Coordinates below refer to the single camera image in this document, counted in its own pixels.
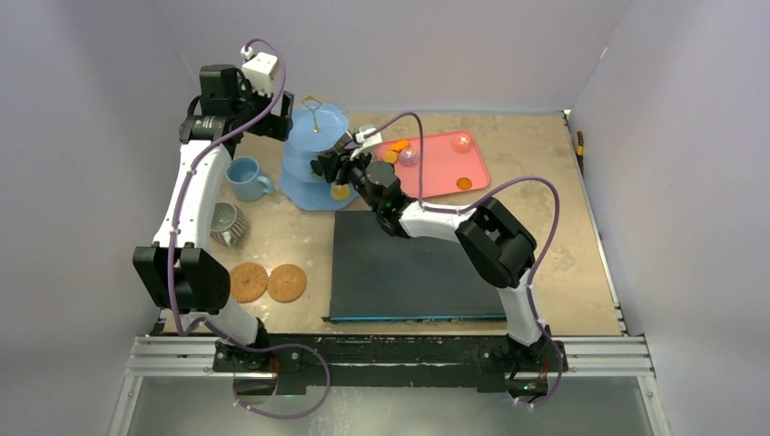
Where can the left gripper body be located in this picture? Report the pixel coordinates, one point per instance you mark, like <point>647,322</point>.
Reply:
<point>271,125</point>

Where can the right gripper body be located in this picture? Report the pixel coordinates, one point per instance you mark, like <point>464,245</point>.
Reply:
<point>336,166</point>

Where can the yellow small cake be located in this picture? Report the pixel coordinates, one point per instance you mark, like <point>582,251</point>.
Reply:
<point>340,192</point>

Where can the blue three-tier cake stand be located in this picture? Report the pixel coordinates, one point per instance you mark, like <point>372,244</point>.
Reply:
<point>317,127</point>

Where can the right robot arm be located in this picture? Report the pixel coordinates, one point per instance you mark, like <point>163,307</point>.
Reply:
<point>500,248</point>

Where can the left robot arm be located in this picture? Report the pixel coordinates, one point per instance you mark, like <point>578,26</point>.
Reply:
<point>176,268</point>

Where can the orange round cookie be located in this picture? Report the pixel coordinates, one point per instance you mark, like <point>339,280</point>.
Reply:
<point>390,157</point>

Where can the blue ceramic mug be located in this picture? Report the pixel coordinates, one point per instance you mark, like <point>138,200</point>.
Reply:
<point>247,180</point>

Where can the orange flower cookie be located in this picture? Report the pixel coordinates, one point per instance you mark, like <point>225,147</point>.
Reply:
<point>400,145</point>

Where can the small purple cake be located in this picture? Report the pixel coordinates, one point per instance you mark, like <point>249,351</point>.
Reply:
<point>409,157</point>

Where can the pink serving tray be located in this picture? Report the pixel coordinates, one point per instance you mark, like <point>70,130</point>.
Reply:
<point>439,166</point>

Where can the grey ribbed cup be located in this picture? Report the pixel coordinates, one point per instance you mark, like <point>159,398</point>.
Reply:
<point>228,224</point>

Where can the orange disc sweet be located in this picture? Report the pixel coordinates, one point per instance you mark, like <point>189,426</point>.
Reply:
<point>464,183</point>

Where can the right round woven coaster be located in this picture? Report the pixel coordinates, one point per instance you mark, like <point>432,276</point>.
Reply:
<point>287,283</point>

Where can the round woven coaster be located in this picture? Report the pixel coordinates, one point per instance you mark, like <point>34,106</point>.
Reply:
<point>287,283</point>
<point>248,282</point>

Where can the left round woven coaster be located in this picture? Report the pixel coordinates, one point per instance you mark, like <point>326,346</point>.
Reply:
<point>248,282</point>

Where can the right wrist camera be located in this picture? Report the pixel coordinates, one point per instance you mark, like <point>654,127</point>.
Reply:
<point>367,138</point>

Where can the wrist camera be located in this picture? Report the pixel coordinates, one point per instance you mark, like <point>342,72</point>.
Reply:
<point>260,70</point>
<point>367,138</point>

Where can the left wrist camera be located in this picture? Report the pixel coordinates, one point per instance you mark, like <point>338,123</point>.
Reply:
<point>260,70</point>

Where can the yellow handled screwdriver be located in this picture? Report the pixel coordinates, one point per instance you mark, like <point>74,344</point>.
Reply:
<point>580,144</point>

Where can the aluminium frame rail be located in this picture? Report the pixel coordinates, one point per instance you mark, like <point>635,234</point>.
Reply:
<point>389,384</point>

